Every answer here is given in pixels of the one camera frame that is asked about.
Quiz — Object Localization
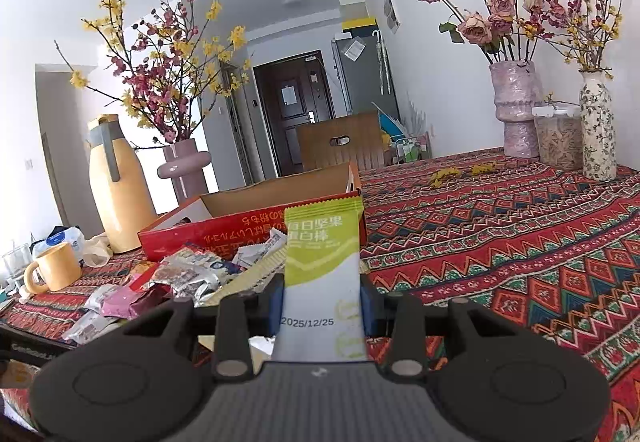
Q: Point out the green white nut bar packet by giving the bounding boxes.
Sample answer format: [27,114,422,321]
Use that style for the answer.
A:
[272,197,367,363]

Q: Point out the floral white ceramic vase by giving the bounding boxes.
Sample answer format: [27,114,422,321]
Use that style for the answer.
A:
[579,71,617,182]

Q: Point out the pink yellow blossom branches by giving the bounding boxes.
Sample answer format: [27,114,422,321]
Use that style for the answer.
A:
[68,0,250,146]

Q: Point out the grey refrigerator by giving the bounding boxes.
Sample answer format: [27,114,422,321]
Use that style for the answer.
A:
[332,29,399,118]

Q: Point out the wooden chair back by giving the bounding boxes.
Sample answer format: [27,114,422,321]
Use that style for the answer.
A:
[296,111,385,171]

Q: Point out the red cardboard pumpkin box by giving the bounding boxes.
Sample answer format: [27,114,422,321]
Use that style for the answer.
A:
[138,161,361,262]

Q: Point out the fallen yellow petals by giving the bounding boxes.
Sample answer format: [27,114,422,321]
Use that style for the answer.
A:
[428,162,498,188]

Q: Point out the patterned red tablecloth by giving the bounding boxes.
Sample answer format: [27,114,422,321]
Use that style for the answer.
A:
[1,149,639,441]

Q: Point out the purple snack packet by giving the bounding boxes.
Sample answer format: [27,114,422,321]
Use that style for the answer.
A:
[101,285,171,319]

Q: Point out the dark entrance door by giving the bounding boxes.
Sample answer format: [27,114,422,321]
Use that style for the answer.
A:
[254,50,334,175]

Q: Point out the silver red jerky packet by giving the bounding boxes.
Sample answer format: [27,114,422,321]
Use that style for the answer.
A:
[144,246,243,307]

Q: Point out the yellow ceramic mug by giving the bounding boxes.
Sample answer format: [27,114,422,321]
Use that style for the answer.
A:
[24,241,82,295]

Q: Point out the clear plastic food jar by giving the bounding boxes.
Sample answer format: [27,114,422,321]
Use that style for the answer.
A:
[533,102,582,171]

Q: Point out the pink ring vase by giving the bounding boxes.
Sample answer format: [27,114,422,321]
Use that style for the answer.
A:
[157,139,212,205]

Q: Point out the crumpled beige paper cup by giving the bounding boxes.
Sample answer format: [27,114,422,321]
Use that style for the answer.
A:
[82,233,114,267]

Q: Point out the pink textured tall vase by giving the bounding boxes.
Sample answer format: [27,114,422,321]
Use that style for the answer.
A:
[489,60,542,159]

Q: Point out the yellow thermos jug grey handle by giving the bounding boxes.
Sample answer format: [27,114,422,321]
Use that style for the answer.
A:
[88,113,157,253]

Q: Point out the yellow red twig bouquet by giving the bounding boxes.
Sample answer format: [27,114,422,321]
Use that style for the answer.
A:
[518,0,624,80]

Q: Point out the wet wipes pack blue label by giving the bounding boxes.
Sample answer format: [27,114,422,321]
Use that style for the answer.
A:
[32,226,85,264]

